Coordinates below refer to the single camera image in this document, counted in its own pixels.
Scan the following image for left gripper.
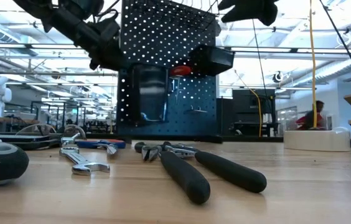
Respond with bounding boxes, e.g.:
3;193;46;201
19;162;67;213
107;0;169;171
87;17;128;72

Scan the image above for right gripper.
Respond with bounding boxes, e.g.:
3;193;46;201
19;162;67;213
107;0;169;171
217;0;279;27

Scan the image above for red T-handle hex key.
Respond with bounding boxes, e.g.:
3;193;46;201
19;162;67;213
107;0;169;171
169;65;193;108

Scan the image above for black pegboard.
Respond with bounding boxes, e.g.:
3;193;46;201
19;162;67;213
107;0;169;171
115;0;225;144

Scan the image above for black-handled groove-joint pliers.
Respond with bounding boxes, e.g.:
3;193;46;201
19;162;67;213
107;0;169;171
159;141;268;205

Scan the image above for wide black pegboard bin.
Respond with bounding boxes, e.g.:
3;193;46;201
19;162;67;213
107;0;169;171
189;44;236;77

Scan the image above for tall black pegboard bin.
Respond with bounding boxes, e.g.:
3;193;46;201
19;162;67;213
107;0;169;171
131;63;169;124

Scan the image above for red and blue scissors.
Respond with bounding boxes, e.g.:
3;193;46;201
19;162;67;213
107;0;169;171
75;138;127;156

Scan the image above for black cabinet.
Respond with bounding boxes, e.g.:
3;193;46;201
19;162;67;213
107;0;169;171
231;88;278;138

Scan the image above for silver combination wrench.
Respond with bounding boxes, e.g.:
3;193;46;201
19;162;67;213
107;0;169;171
58;146;111;177

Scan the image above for black C-clamp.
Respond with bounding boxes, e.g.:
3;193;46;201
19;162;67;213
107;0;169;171
0;132;82;151

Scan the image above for person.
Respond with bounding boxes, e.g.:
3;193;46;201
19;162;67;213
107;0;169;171
299;100;325;131

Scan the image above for white tape roll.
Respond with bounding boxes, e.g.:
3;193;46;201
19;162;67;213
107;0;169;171
283;126;351;153

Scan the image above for yellow hanging cable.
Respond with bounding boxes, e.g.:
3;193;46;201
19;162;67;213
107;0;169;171
308;0;319;129

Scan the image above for curved yellow cable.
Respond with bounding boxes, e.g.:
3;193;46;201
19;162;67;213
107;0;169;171
233;70;263;138

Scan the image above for thin black hanging cable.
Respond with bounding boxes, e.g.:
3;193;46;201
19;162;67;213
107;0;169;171
318;0;351;102

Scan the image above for black aluminium table frame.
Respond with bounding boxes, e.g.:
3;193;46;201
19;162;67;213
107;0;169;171
0;133;351;150

